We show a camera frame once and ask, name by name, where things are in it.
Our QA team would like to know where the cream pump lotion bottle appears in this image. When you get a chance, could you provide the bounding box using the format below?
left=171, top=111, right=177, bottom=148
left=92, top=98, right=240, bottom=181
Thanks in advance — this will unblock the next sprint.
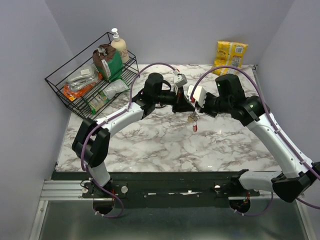
left=111, top=28, right=130, bottom=63

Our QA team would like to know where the brown green bag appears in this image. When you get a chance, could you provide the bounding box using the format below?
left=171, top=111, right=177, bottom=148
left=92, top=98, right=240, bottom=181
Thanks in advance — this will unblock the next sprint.
left=92, top=44, right=124, bottom=82

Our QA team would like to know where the purple cable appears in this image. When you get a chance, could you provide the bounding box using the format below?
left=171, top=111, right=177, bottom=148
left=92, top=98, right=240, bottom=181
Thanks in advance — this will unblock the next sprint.
left=81, top=62, right=181, bottom=219
left=189, top=65, right=320, bottom=217

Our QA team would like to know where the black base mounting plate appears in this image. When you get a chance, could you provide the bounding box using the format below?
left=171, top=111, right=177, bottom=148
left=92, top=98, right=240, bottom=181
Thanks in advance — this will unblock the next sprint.
left=52, top=169, right=261, bottom=214

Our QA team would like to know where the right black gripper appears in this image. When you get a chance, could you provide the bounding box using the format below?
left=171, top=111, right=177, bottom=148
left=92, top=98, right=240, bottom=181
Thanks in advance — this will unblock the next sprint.
left=194, top=91, right=232, bottom=118

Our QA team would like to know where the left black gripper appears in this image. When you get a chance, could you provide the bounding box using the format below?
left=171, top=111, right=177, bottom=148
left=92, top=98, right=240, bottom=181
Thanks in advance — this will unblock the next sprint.
left=153, top=85, right=195, bottom=114

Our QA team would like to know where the aluminium rail frame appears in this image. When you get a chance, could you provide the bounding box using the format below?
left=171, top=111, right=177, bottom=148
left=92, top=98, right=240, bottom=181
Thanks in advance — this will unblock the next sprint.
left=30, top=178, right=316, bottom=240

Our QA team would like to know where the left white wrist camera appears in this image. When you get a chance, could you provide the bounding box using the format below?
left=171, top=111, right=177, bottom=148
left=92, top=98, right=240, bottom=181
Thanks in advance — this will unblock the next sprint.
left=173, top=73, right=188, bottom=88

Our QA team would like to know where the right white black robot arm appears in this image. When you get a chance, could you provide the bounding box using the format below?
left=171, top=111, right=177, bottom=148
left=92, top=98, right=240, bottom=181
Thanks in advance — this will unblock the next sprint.
left=188, top=74, right=320, bottom=203

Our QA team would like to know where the green white snack packet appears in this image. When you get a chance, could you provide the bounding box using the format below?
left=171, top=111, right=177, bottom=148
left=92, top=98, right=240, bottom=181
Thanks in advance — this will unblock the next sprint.
left=88, top=78, right=130, bottom=115

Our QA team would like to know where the metal red key organizer plate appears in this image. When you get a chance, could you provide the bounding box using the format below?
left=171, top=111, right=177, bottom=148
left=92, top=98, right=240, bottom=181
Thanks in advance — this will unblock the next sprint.
left=187, top=111, right=199, bottom=133

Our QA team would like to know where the black wire rack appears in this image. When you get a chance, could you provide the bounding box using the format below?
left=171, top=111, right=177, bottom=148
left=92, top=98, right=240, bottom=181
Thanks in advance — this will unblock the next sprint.
left=44, top=32, right=139, bottom=119

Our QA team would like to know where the orange snack packet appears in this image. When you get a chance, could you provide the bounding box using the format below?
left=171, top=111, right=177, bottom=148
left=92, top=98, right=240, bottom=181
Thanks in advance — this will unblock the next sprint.
left=63, top=84, right=94, bottom=102

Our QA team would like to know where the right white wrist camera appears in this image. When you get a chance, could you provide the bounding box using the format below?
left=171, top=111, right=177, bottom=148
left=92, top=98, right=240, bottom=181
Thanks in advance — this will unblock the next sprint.
left=186, top=85, right=207, bottom=108

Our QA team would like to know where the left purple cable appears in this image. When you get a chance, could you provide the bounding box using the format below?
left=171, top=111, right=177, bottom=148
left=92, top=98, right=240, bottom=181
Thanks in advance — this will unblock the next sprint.
left=81, top=62, right=181, bottom=219

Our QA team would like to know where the clear plastic packet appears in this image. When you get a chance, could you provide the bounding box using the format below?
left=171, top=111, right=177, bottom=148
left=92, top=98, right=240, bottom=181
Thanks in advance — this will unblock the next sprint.
left=66, top=65, right=99, bottom=91

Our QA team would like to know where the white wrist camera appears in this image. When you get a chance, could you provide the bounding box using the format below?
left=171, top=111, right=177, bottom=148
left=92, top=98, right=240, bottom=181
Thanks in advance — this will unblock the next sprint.
left=186, top=85, right=207, bottom=108
left=173, top=73, right=188, bottom=88

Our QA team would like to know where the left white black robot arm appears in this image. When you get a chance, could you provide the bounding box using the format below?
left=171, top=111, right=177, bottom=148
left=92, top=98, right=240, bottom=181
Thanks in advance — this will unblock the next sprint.
left=71, top=72, right=195, bottom=198

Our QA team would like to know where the yellow chips bag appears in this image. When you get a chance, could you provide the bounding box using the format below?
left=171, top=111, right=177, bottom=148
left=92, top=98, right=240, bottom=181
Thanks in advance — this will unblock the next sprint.
left=212, top=40, right=249, bottom=68

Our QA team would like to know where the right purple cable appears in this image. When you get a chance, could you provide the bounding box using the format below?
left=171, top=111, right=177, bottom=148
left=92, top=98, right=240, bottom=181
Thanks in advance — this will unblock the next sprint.
left=189, top=65, right=320, bottom=217

